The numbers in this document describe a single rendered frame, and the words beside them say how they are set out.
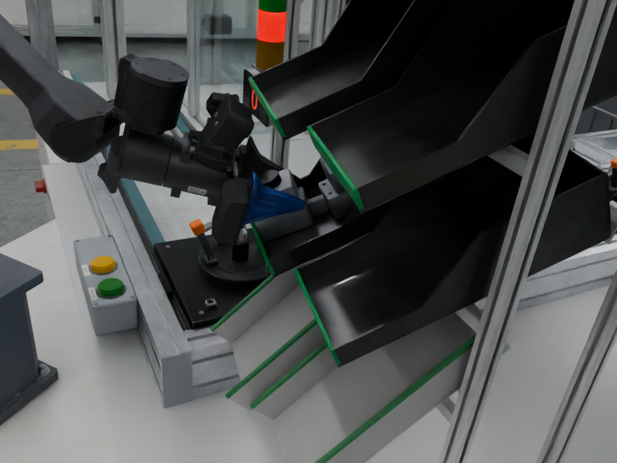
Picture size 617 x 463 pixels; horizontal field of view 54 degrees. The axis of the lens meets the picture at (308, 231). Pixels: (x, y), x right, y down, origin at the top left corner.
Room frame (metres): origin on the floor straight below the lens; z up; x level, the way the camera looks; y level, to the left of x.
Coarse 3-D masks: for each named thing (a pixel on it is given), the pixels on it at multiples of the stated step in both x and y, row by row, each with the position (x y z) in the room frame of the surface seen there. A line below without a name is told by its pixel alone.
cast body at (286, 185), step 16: (272, 176) 0.62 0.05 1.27; (288, 176) 0.63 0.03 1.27; (288, 192) 0.61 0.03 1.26; (304, 192) 0.65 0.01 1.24; (304, 208) 0.61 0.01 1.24; (320, 208) 0.64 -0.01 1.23; (256, 224) 0.61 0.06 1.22; (272, 224) 0.61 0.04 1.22; (288, 224) 0.61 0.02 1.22; (304, 224) 0.62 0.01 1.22
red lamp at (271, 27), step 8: (264, 16) 1.08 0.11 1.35; (272, 16) 1.08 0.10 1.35; (280, 16) 1.09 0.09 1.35; (264, 24) 1.08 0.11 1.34; (272, 24) 1.08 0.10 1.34; (280, 24) 1.09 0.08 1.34; (264, 32) 1.08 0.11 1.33; (272, 32) 1.08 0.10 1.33; (280, 32) 1.09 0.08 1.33; (264, 40) 1.08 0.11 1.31; (272, 40) 1.08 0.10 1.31; (280, 40) 1.09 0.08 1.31
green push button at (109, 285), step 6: (102, 282) 0.79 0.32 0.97; (108, 282) 0.80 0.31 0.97; (114, 282) 0.80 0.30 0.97; (120, 282) 0.80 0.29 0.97; (102, 288) 0.78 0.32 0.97; (108, 288) 0.78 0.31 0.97; (114, 288) 0.78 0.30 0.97; (120, 288) 0.78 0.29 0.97; (102, 294) 0.77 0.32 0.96; (108, 294) 0.77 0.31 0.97; (114, 294) 0.77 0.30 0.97
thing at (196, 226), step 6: (192, 222) 0.85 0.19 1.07; (198, 222) 0.84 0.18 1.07; (210, 222) 0.86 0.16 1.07; (192, 228) 0.83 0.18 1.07; (198, 228) 0.84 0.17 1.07; (204, 228) 0.84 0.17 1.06; (210, 228) 0.85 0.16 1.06; (198, 234) 0.84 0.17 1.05; (204, 234) 0.84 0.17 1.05; (204, 240) 0.84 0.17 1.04; (204, 246) 0.84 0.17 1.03; (210, 252) 0.85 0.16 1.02; (210, 258) 0.85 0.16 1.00
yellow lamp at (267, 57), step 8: (256, 48) 1.10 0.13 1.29; (264, 48) 1.08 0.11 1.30; (272, 48) 1.08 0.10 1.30; (280, 48) 1.09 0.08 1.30; (256, 56) 1.10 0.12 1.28; (264, 56) 1.08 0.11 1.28; (272, 56) 1.08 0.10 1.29; (280, 56) 1.09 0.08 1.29; (256, 64) 1.09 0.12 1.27; (264, 64) 1.08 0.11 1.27; (272, 64) 1.08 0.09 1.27
